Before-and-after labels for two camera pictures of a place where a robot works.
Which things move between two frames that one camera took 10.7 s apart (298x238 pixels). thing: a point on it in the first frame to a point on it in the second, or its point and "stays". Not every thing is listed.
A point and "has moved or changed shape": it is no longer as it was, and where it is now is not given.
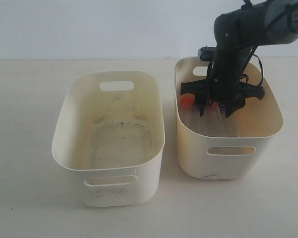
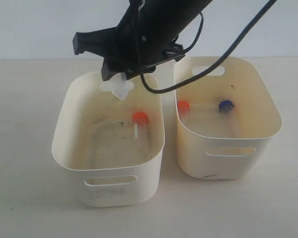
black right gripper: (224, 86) to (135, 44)
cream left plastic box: (109, 136) stays
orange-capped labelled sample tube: (214, 123) to (141, 139)
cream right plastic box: (204, 154) stays
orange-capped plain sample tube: (186, 110) has moved or changed shape
